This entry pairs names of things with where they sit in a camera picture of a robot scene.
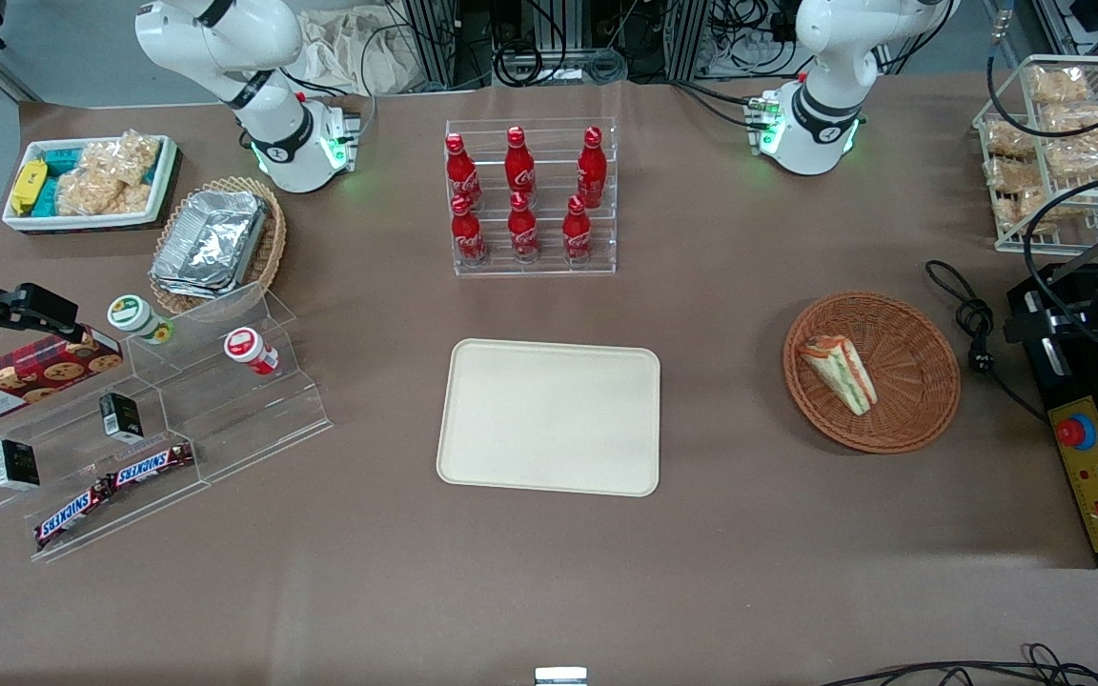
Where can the clear acrylic bottle rack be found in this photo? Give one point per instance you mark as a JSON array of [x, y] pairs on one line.
[[544, 270]]

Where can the beige cloth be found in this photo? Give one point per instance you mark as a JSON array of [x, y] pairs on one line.
[[349, 52]]

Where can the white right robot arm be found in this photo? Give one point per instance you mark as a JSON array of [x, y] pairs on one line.
[[263, 57]]

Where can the green lid yogurt cup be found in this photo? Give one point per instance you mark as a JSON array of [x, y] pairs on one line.
[[134, 314]]

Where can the Snickers chocolate bar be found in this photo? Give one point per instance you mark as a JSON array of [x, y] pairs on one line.
[[71, 514], [151, 465]]

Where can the red cola bottle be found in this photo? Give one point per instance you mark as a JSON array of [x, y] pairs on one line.
[[523, 231], [458, 167], [592, 167], [518, 162], [577, 232], [468, 233]]

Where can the yellow snack packet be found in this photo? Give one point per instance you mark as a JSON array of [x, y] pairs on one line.
[[30, 186]]

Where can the clear rice cracker bag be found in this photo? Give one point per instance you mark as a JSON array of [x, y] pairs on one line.
[[1011, 141], [1026, 211], [1083, 143], [91, 195], [125, 157], [1059, 84], [1011, 176]]

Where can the clear acrylic stepped stand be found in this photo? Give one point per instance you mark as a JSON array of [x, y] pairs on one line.
[[225, 419]]

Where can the black yellow control box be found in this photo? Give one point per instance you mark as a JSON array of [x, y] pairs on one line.
[[1097, 495]]

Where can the red tartan cookie box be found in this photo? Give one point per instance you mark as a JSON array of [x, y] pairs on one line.
[[44, 373]]

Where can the oval light wicker basket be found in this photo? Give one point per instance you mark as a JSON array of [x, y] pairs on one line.
[[273, 243]]

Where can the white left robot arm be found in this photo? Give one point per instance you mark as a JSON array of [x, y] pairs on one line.
[[825, 67]]

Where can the aluminium profile post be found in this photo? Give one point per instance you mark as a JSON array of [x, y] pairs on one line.
[[689, 38], [430, 43]]

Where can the white rectangular bin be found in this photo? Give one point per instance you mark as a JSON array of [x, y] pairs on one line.
[[82, 221]]

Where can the red lid yogurt cup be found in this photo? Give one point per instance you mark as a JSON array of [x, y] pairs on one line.
[[246, 346]]

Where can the small black box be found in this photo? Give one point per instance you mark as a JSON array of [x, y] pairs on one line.
[[15, 464], [120, 416]]

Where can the aluminium foil container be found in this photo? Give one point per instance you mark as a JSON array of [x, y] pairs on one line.
[[211, 243]]

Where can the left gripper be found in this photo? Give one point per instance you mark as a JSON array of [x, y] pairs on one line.
[[1064, 322]]

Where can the triangular sandwich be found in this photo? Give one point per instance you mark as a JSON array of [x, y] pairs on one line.
[[840, 376]]

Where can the teal snack packet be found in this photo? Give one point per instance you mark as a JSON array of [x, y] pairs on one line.
[[63, 160], [47, 198]]

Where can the round brown wicker basket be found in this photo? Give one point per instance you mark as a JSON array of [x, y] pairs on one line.
[[911, 381]]

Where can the cream plastic tray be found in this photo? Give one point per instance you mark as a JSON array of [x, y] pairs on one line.
[[549, 419]]

